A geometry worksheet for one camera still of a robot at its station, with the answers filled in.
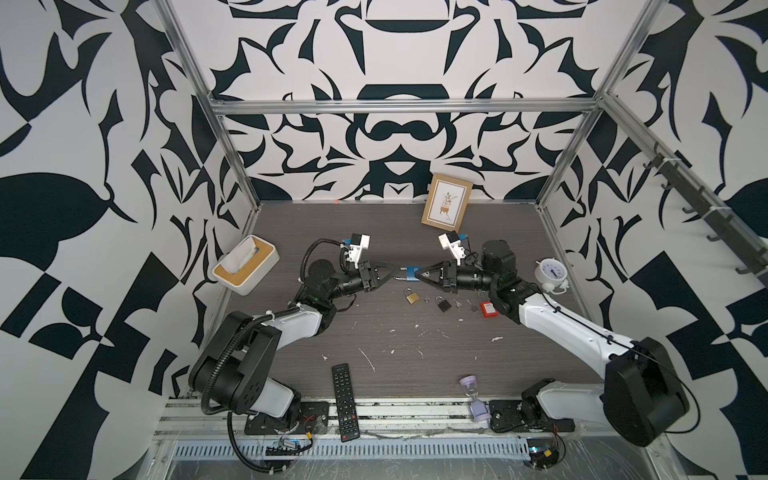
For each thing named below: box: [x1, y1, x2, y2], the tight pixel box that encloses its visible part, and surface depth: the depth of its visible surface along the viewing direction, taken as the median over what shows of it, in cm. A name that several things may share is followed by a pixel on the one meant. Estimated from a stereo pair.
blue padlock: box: [394, 266, 421, 283], surface depth 74 cm
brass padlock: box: [404, 287, 420, 305], surface depth 97 cm
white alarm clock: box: [534, 257, 569, 294], surface depth 99 cm
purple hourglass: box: [459, 375, 492, 423], surface depth 77 cm
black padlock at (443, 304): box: [435, 295, 452, 313], surface depth 96 cm
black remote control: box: [332, 363, 360, 443], surface depth 77 cm
